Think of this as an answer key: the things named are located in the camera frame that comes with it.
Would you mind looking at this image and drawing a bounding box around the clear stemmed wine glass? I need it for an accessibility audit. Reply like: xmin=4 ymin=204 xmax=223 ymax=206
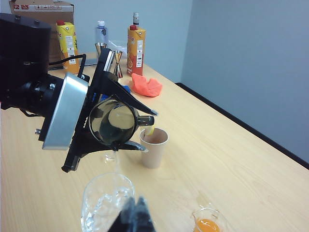
xmin=81 ymin=172 xmax=135 ymax=232

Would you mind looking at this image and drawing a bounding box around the yellow juice carton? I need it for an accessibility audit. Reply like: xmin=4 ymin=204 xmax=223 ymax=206
xmin=56 ymin=20 xmax=81 ymax=74

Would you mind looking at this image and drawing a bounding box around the brown cardboard box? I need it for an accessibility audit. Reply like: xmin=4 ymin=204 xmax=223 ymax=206
xmin=9 ymin=0 xmax=75 ymax=71

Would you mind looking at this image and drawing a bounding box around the clear plastic water bottle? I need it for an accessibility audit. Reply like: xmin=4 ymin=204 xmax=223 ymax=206
xmin=95 ymin=20 xmax=109 ymax=44

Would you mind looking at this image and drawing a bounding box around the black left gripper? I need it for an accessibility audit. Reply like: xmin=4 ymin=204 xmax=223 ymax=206
xmin=61 ymin=47 xmax=159 ymax=173

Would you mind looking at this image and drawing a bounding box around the clear plastic bag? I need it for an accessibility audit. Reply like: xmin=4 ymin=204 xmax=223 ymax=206
xmin=107 ymin=39 xmax=128 ymax=58

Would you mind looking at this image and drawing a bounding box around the orange juice carton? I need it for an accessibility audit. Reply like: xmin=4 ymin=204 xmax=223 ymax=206
xmin=126 ymin=24 xmax=147 ymax=77

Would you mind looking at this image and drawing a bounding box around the silver metal jigger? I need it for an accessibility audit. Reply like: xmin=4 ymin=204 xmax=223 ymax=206
xmin=95 ymin=42 xmax=109 ymax=61

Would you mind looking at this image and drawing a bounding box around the blue plastic object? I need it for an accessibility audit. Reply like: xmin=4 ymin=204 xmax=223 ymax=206
xmin=100 ymin=84 xmax=131 ymax=101

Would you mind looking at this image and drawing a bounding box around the clear cup with orange juice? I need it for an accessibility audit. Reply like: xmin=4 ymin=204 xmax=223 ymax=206
xmin=192 ymin=203 xmax=228 ymax=232

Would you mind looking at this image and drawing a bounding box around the smoky grey measuring cup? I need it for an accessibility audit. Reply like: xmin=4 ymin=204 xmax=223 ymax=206
xmin=88 ymin=98 xmax=155 ymax=151

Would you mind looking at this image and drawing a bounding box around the black cable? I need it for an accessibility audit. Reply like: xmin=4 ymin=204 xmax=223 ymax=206
xmin=49 ymin=53 xmax=87 ymax=76

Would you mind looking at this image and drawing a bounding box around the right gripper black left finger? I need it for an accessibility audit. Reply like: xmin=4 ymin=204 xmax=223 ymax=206
xmin=108 ymin=196 xmax=136 ymax=232

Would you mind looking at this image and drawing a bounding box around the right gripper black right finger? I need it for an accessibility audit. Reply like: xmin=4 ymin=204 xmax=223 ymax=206
xmin=135 ymin=196 xmax=155 ymax=232

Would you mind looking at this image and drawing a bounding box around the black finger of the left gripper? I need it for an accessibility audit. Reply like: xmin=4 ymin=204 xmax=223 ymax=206
xmin=69 ymin=125 xmax=148 ymax=159

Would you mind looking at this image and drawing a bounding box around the orange cloth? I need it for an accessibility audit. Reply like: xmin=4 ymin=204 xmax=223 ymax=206
xmin=129 ymin=72 xmax=163 ymax=98

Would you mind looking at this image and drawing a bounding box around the beige paper cup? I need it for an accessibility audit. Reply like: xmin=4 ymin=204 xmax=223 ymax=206
xmin=139 ymin=128 xmax=169 ymax=169

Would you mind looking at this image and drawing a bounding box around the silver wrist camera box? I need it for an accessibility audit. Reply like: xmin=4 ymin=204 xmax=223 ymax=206
xmin=42 ymin=72 xmax=89 ymax=151

